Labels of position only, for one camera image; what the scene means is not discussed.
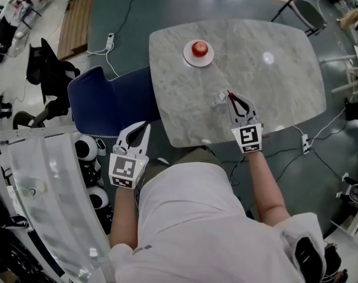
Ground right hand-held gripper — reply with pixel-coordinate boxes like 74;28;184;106
227;93;264;154

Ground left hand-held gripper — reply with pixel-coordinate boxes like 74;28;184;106
108;121;152;190

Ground clear drinking glass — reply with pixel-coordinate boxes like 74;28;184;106
211;89;230;107

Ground person's right forearm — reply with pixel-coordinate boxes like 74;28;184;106
244;150;291;227

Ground person's left forearm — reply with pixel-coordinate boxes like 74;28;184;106
109;185;140;248

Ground blue upholstered chair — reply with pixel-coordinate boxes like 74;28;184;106
67;65;162;139

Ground white backpack with black disc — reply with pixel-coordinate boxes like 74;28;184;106
74;138;98;161
87;185;110;211

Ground person's olive trousers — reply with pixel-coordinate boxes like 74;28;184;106
142;145;224;183

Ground white round plate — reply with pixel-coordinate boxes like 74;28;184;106
182;39;215;68

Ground red apple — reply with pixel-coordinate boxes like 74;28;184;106
191;41;209;58

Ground white metal shelf rack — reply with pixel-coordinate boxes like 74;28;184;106
0;127;110;283

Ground black office chair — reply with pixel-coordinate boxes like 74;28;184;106
12;38;81;129

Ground person in white shirt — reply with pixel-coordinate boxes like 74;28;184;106
107;162;327;283

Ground grey chair with black legs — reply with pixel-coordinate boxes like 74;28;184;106
271;0;329;37

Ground white and black floor device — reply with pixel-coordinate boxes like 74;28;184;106
336;172;358;209

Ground black pouch on shirt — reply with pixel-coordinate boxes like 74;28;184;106
294;236;320;279

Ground black floor cable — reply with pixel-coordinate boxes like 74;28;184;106
219;147;345;186

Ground white desk frame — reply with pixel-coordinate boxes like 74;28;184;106
331;43;358;94

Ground thin black cable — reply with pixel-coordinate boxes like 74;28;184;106
111;0;139;37

